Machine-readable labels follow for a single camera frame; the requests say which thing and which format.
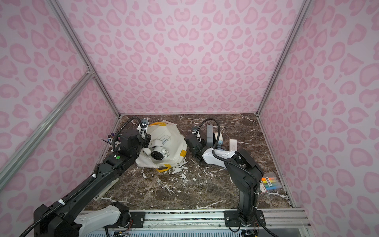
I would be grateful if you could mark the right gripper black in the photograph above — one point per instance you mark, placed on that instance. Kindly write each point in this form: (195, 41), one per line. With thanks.
(193, 145)

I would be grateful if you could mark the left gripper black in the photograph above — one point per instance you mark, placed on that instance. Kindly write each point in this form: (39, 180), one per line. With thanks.
(144, 139)

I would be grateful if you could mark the white canvas tote bag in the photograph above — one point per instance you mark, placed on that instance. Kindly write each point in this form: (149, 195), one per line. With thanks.
(176, 147)

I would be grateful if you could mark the white square alarm clock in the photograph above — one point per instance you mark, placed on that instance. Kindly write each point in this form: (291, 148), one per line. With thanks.
(233, 145)

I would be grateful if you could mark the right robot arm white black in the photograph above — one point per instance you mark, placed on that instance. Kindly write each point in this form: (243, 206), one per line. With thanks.
(244, 172)

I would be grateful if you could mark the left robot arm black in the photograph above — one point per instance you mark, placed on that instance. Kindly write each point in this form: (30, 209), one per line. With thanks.
(61, 218)

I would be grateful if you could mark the white round alarm clock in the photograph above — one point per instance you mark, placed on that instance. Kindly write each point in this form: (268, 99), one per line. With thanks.
(158, 151)

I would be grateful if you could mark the white digital alarm clock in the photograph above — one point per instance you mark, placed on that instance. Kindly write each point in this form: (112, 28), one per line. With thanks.
(165, 138)

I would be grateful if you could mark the pink pen holder cup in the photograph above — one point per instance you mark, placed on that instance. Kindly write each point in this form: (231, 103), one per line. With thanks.
(112, 143)

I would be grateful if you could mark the highlighter marker pack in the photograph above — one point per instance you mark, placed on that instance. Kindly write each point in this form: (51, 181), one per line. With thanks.
(270, 182)

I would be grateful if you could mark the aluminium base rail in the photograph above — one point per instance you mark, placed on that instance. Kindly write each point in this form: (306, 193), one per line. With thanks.
(280, 221)

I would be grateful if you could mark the aluminium diagonal frame bar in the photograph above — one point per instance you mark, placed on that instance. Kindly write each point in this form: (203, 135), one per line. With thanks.
(20, 156)

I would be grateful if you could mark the aluminium corner frame post left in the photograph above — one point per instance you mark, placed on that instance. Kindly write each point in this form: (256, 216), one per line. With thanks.
(65, 23)

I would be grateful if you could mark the aluminium corner frame post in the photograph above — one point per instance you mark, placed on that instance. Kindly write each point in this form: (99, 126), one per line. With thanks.
(65, 23)
(304, 11)

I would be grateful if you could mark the aluminium corner frame post right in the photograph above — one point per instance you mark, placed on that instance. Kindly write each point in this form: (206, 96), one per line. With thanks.
(304, 11)

